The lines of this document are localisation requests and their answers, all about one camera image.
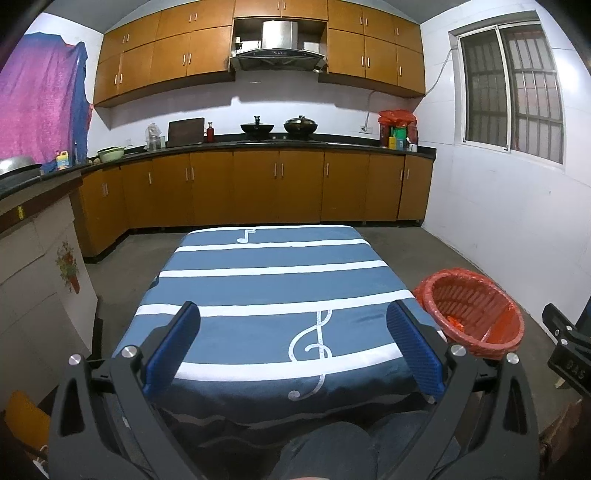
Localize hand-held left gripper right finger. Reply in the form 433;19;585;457
385;299;541;480

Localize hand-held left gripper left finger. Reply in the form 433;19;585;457
48;301;204;480

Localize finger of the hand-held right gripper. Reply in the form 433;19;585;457
542;303;580;344

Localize red plastic bag liner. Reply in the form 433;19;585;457
413;268;526;361

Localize orange plastic basket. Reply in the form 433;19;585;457
413;268;526;361

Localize cardboard box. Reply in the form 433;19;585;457
538;397;591;462

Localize blue white striped cloth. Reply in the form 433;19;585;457
111;225;437;428

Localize person's legs in jeans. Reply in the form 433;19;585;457
268;408;462;480

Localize white cabinet with flower sticker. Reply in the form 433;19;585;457
0;185;100;402

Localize yellow plastic stool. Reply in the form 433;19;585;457
4;390;51;450

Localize wooden lower kitchen cabinets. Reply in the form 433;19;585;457
69;150;435;264

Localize wooden kitchen cabinets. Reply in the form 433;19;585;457
93;0;426;108
69;150;435;264

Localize clear container with plastic bag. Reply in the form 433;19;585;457
145;123;166;151

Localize dark wooden cutting board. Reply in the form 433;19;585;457
167;117;205;147

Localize black kitchen countertop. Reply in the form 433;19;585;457
0;133;437;199

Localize barred window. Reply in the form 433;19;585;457
448;21;566;171

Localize red plastic bag bundle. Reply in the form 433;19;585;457
379;110;416;126

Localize black wok with knob lid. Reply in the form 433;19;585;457
240;115;275;140

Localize metal basin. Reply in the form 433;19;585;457
0;156;43;178

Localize black wok with domed lid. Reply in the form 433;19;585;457
283;115;319;136

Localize purple blue hanging cloth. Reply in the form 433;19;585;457
0;32;93;167

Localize wooden upper kitchen cabinets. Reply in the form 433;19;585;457
93;0;426;108

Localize steel range hood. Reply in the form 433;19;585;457
229;21;327;72

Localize white wall cable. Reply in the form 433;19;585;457
365;46;455;130

